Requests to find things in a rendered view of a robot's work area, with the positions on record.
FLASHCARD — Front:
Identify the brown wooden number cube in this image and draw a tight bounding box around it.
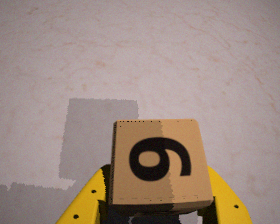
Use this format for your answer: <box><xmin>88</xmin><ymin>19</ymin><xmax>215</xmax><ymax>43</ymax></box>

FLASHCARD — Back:
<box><xmin>108</xmin><ymin>119</ymin><xmax>214</xmax><ymax>217</ymax></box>

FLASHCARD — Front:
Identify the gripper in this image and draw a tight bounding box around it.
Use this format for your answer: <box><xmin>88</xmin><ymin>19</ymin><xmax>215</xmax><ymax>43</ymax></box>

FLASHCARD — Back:
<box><xmin>55</xmin><ymin>164</ymin><xmax>252</xmax><ymax>224</ymax></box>

